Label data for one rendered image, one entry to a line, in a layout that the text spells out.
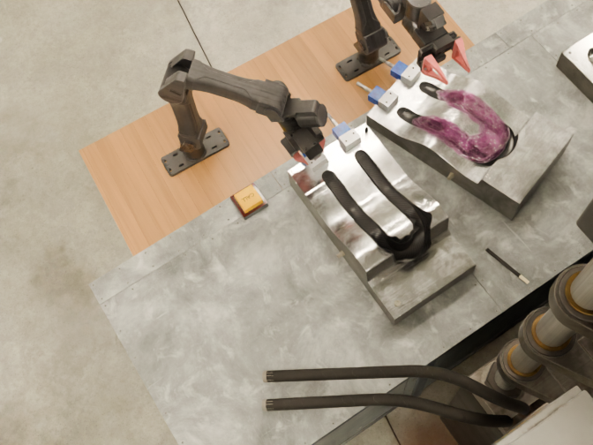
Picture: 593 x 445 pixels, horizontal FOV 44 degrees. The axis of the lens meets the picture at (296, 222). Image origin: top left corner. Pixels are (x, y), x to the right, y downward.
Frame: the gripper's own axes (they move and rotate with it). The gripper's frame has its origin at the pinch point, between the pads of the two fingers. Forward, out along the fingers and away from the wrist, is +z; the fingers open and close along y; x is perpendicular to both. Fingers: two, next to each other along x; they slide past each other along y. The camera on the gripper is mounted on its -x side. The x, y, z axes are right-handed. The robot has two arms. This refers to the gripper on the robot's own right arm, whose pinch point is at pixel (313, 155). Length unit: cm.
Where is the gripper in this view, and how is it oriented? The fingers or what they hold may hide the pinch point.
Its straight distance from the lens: 198.7
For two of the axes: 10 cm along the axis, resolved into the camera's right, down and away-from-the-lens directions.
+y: 8.0, -6.0, -0.3
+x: -4.5, -6.3, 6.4
